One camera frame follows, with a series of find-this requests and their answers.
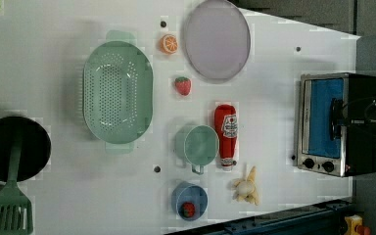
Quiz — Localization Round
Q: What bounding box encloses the strawberry toy in cup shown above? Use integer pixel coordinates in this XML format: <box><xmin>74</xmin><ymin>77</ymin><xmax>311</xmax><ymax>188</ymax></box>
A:
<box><xmin>181</xmin><ymin>202</ymin><xmax>196</xmax><ymax>218</ymax></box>

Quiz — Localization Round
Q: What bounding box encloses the red ketchup bottle toy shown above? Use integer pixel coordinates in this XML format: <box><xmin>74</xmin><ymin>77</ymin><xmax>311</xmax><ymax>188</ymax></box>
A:
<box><xmin>214</xmin><ymin>104</ymin><xmax>238</xmax><ymax>171</ymax></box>

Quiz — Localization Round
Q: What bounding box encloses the green perforated colander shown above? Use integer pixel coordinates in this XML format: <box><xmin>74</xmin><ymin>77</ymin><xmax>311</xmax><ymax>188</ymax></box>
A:
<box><xmin>83</xmin><ymin>30</ymin><xmax>154</xmax><ymax>155</ymax></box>

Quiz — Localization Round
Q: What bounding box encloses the green cup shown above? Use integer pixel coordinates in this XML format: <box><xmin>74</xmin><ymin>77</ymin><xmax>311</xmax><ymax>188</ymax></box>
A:
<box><xmin>175</xmin><ymin>125</ymin><xmax>219</xmax><ymax>175</ymax></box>

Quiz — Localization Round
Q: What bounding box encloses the lavender round plate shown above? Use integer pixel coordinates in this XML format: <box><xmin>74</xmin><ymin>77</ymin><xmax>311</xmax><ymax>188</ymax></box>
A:
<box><xmin>183</xmin><ymin>0</ymin><xmax>251</xmax><ymax>80</ymax></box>

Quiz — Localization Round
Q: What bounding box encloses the silver black toaster oven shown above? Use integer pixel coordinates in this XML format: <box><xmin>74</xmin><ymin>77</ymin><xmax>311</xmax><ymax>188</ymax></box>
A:
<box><xmin>296</xmin><ymin>72</ymin><xmax>376</xmax><ymax>177</ymax></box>

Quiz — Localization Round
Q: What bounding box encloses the black round pan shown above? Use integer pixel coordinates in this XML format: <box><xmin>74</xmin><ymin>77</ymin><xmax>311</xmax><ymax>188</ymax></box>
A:
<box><xmin>0</xmin><ymin>117</ymin><xmax>52</xmax><ymax>182</ymax></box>

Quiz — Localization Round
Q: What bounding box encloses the peeled banana toy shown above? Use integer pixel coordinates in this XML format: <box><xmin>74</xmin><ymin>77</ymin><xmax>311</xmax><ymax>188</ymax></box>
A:
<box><xmin>232</xmin><ymin>166</ymin><xmax>259</xmax><ymax>206</ymax></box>

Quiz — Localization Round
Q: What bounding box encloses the red strawberry toy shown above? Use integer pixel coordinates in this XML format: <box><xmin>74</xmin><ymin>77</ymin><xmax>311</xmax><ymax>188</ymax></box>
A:
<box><xmin>174</xmin><ymin>77</ymin><xmax>192</xmax><ymax>96</ymax></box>

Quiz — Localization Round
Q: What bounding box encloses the blue metal frame rail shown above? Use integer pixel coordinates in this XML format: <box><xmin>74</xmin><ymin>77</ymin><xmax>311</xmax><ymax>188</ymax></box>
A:
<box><xmin>167</xmin><ymin>200</ymin><xmax>353</xmax><ymax>235</ymax></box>

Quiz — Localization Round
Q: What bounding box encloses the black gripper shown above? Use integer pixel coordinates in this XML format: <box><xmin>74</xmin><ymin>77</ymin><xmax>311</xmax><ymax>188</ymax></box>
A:
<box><xmin>334</xmin><ymin>113</ymin><xmax>376</xmax><ymax>131</ymax></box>

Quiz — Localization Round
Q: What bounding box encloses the yellow red emergency button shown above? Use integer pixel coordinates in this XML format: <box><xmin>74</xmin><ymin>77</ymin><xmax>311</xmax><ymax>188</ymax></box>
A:
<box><xmin>344</xmin><ymin>214</ymin><xmax>371</xmax><ymax>235</ymax></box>

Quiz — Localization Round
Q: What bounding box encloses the blue glass oven door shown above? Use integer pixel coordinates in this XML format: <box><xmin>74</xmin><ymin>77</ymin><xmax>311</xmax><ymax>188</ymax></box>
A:
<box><xmin>302</xmin><ymin>78</ymin><xmax>344</xmax><ymax>159</ymax></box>

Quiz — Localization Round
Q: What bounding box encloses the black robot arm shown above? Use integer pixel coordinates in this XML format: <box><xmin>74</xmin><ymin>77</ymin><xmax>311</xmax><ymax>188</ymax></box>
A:
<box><xmin>329</xmin><ymin>97</ymin><xmax>376</xmax><ymax>142</ymax></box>

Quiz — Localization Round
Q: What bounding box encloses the green slotted spatula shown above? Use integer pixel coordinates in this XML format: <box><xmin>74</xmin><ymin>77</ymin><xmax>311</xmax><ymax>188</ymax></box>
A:
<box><xmin>0</xmin><ymin>129</ymin><xmax>33</xmax><ymax>235</ymax></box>

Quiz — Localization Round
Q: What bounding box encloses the orange slice toy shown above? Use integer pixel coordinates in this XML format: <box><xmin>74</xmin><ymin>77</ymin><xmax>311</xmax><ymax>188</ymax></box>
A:
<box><xmin>159</xmin><ymin>34</ymin><xmax>178</xmax><ymax>55</ymax></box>

